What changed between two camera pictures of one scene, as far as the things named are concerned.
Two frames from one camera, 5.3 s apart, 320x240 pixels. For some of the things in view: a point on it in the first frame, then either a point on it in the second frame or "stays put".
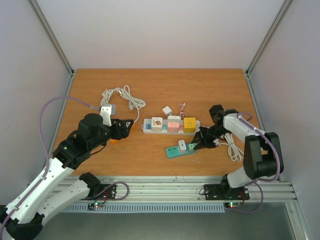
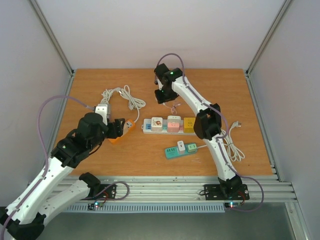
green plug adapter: (191, 146) stays put
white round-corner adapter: (174, 119) stays put
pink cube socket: (173, 127) stays put
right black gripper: (207, 136) → (164, 97)
